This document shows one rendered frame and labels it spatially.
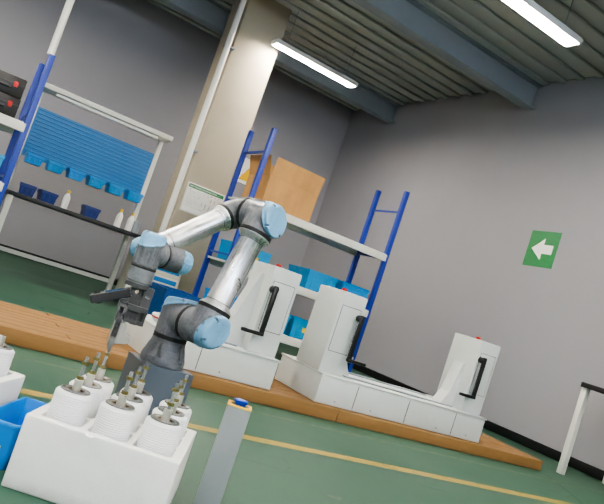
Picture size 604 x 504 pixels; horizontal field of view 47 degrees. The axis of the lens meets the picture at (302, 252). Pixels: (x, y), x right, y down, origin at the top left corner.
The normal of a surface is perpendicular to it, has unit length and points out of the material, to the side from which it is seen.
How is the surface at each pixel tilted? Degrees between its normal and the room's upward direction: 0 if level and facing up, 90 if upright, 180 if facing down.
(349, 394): 90
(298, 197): 90
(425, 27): 90
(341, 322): 90
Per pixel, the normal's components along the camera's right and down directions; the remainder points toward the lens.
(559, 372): -0.81, -0.31
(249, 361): 0.49, 0.11
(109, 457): 0.04, -0.06
